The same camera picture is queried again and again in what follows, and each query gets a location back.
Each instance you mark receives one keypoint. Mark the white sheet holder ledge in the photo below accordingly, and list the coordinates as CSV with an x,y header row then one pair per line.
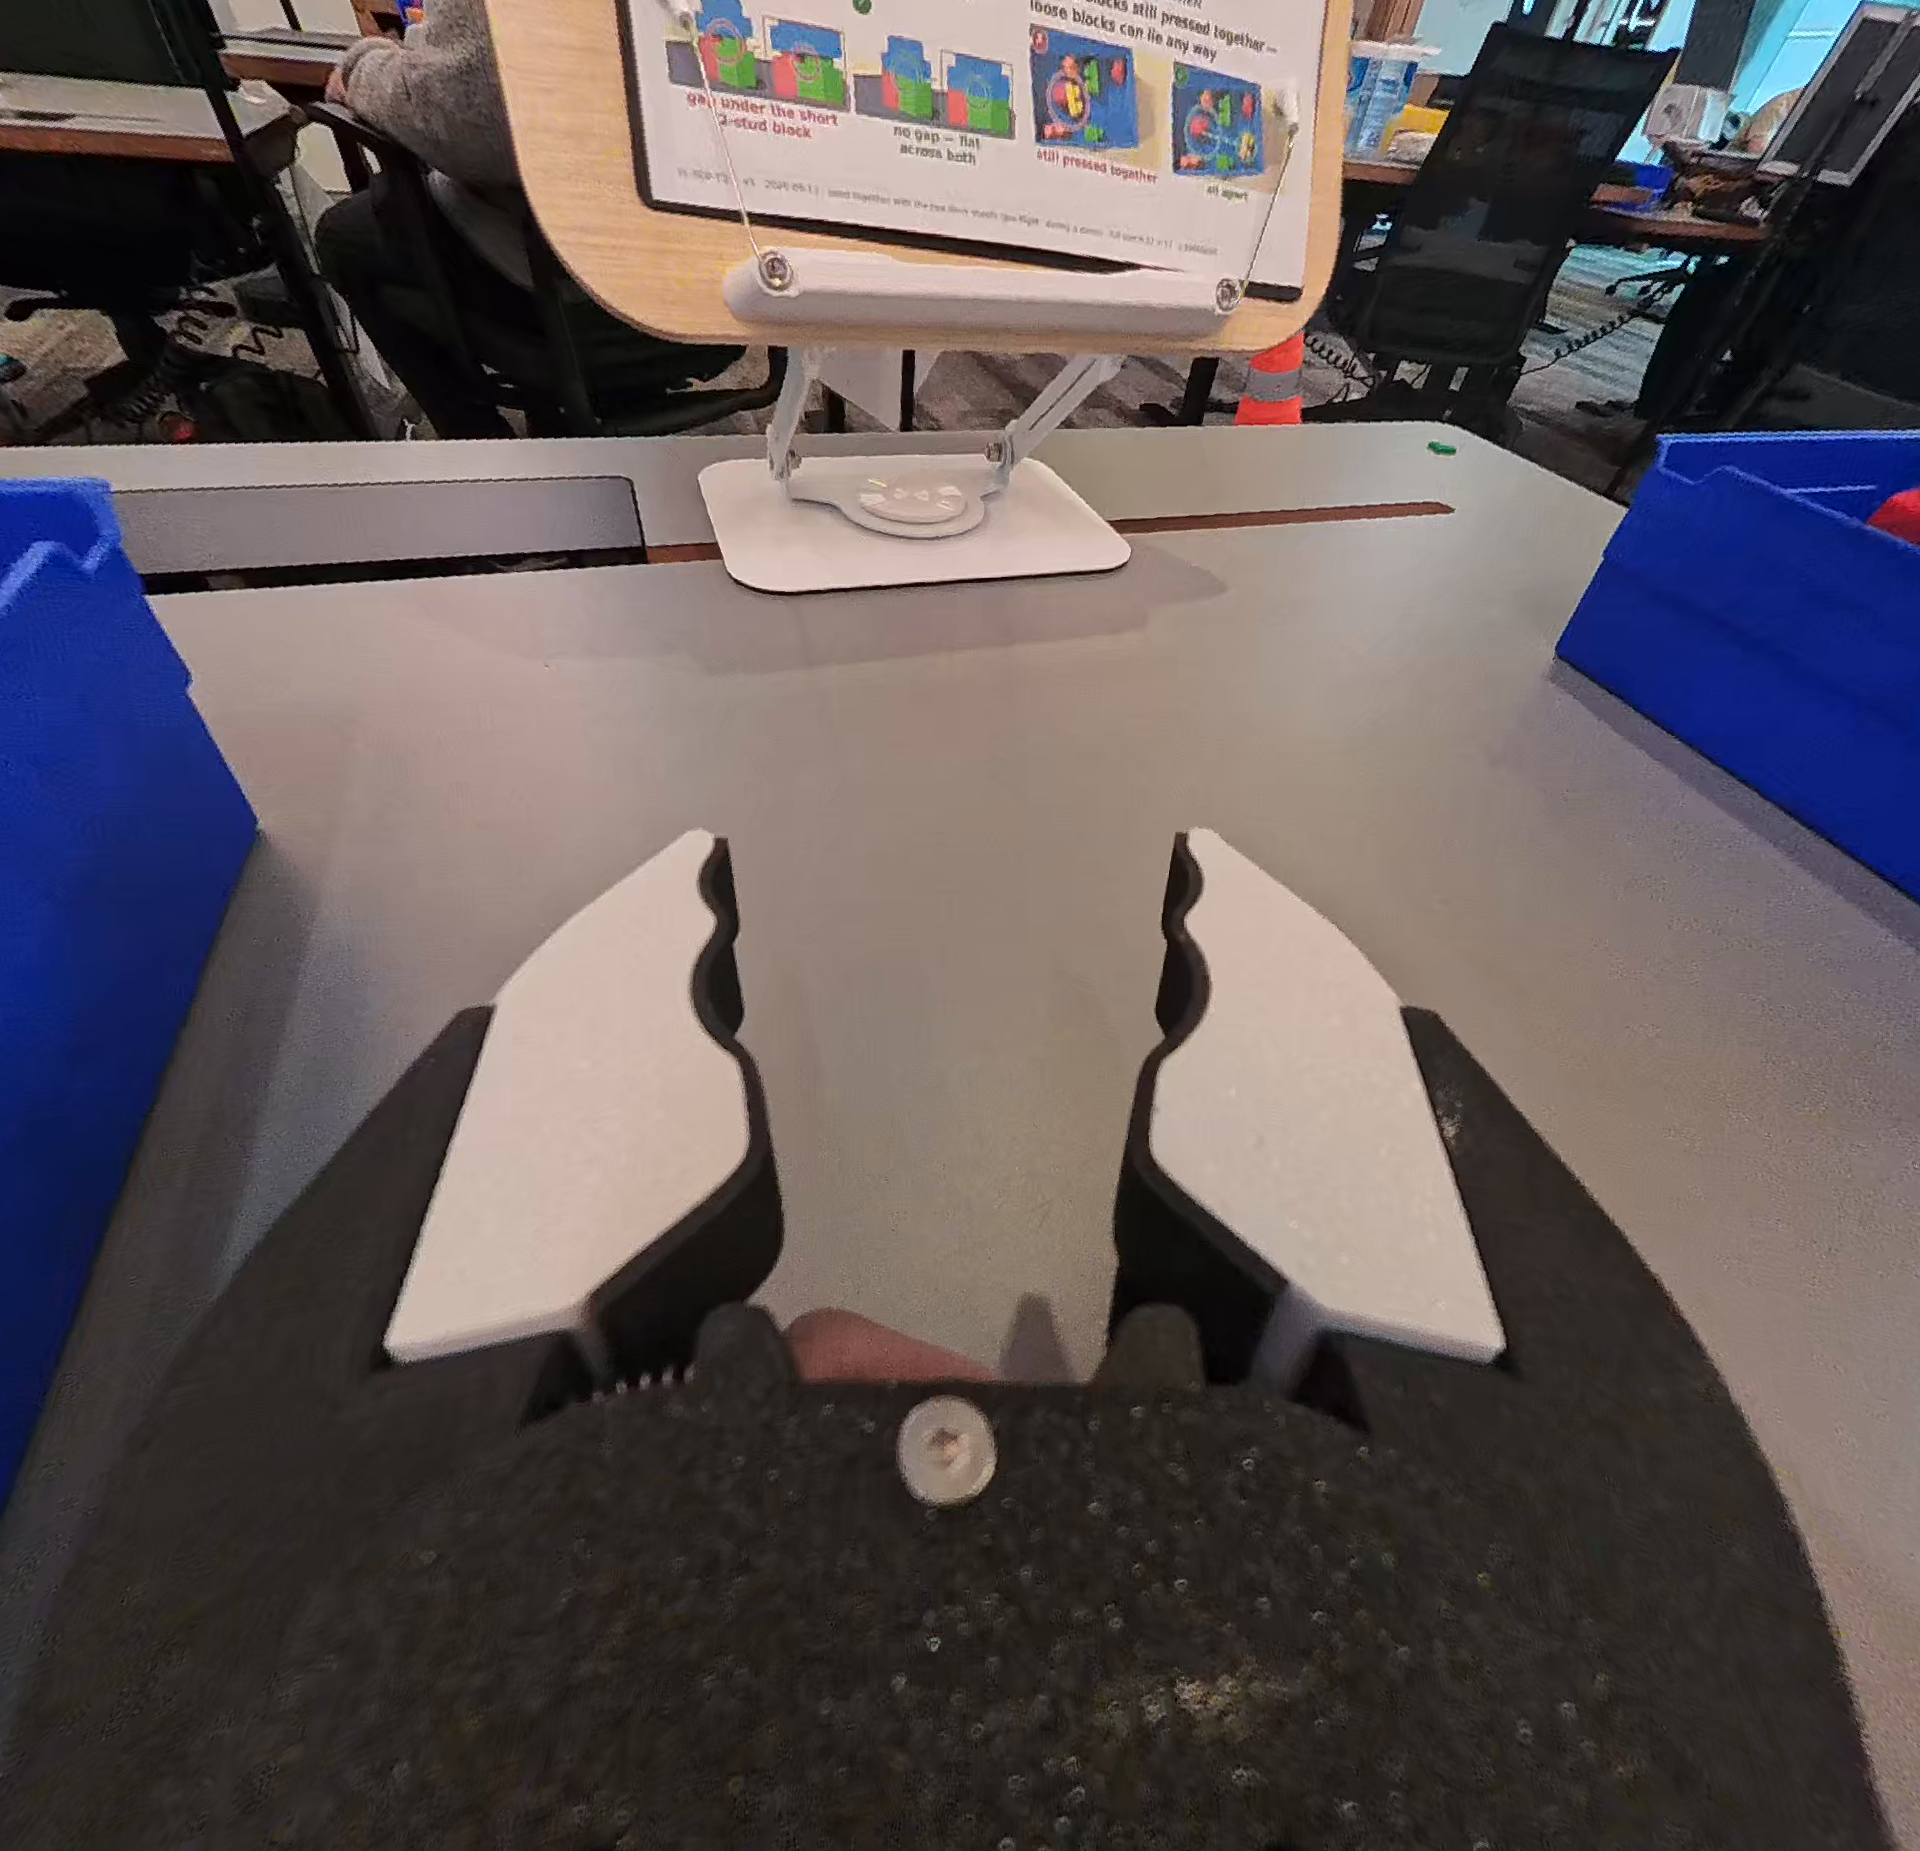
x,y
976,301

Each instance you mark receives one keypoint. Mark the black office chair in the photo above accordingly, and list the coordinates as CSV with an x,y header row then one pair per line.
x,y
1502,201

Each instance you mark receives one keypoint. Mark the blue plastic bin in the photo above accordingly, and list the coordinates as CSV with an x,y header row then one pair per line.
x,y
103,904
1757,654

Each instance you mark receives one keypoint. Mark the clear water bottles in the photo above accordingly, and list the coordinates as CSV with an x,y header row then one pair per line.
x,y
1380,99

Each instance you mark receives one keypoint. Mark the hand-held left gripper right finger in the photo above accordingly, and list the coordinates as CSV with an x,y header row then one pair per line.
x,y
1319,1131

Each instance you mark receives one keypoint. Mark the flat table hatch cover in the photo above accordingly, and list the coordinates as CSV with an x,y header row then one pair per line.
x,y
376,524

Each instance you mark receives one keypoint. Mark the orange traffic cone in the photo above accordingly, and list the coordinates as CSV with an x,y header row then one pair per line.
x,y
1272,382

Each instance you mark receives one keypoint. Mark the red two-stud block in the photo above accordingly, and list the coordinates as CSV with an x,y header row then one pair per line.
x,y
1902,516

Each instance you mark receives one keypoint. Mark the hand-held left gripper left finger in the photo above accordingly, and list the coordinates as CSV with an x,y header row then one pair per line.
x,y
584,1116

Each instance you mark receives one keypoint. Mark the printed instruction sheet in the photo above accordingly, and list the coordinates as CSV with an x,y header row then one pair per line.
x,y
976,82

